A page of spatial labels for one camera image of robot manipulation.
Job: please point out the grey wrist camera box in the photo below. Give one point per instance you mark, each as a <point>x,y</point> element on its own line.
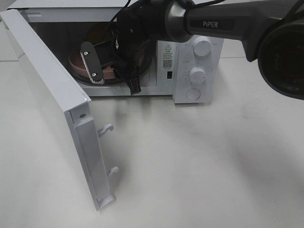
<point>92,63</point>

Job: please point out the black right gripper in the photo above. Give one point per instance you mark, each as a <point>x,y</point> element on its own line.
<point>137,26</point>

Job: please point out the white microwave oven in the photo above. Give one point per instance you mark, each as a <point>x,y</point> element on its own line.
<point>186,71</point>

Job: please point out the pink round plate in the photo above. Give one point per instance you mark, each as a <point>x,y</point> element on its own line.
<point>110,77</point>

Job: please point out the white microwave door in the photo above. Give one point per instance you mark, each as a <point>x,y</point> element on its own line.
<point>64,106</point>

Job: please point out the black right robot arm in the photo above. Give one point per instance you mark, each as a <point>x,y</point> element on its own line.
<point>271,32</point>

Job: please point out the toy hamburger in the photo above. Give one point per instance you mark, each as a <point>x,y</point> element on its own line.
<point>95,34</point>

